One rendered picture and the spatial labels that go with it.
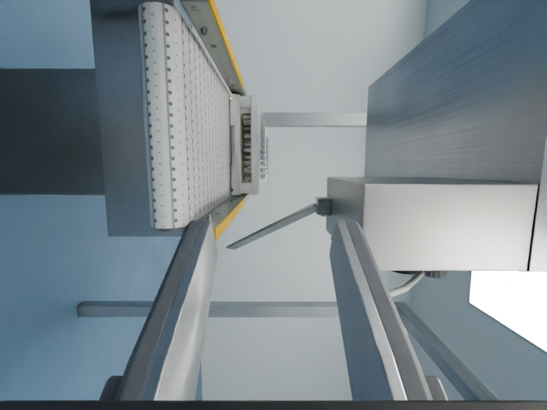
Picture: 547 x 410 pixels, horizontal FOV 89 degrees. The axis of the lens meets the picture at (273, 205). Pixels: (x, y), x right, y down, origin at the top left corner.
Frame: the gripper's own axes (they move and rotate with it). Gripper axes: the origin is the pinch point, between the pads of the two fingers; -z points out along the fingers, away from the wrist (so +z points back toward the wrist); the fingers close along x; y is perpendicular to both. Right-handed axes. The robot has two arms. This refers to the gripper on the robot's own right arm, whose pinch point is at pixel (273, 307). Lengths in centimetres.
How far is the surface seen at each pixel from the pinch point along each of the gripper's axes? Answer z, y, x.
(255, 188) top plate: -52, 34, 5
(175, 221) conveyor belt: -20.3, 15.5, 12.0
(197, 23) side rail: -37.1, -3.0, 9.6
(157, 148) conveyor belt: -24.6, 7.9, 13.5
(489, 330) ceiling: -111, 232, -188
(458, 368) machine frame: -35, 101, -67
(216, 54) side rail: -45.4, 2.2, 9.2
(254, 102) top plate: -63, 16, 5
